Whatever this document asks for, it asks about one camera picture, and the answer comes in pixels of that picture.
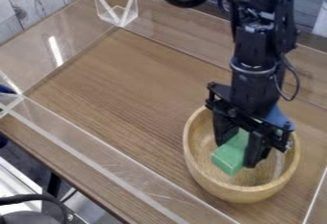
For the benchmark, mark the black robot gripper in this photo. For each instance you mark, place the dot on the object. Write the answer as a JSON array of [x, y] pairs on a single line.
[[246, 105]]

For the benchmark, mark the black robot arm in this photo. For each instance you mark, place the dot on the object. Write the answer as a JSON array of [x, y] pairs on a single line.
[[263, 34]]

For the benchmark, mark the green rectangular block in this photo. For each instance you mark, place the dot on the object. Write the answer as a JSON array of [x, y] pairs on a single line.
[[227, 156]]

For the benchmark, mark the light wooden bowl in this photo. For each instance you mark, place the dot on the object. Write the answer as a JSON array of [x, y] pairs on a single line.
[[251, 184]]

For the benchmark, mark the clear acrylic enclosure wall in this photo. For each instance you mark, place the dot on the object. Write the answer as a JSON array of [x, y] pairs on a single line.
[[110, 75]]

